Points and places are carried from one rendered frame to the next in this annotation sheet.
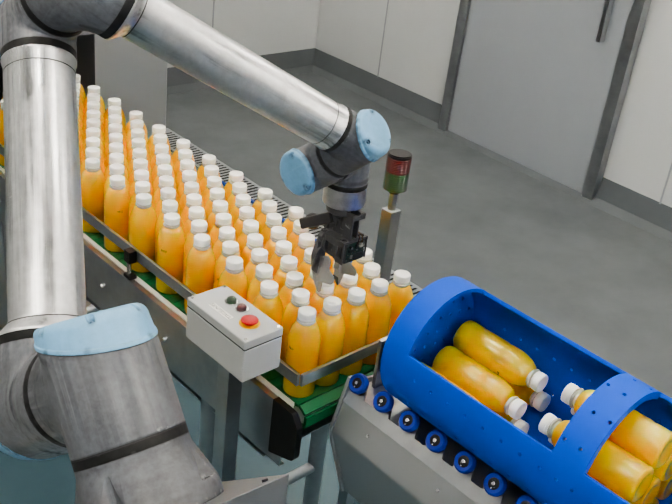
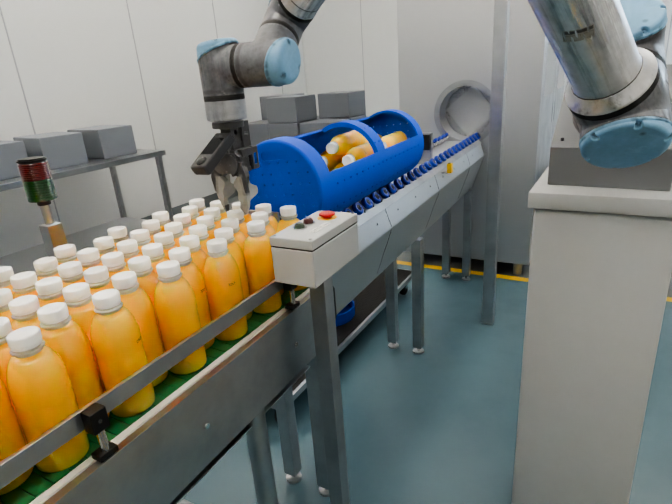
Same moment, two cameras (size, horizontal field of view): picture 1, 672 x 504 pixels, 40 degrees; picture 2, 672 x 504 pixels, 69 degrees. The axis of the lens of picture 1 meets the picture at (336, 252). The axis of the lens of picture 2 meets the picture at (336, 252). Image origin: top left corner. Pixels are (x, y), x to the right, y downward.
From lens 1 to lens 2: 2.27 m
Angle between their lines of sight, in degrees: 92
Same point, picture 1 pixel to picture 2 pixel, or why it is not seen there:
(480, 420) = (361, 168)
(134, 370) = not seen: hidden behind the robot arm
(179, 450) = not seen: hidden behind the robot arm
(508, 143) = not seen: outside the picture
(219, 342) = (342, 243)
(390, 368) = (327, 191)
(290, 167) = (289, 55)
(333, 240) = (249, 150)
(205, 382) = (263, 384)
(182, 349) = (231, 396)
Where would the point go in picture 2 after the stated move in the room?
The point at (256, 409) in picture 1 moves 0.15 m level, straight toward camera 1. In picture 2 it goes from (308, 324) to (365, 310)
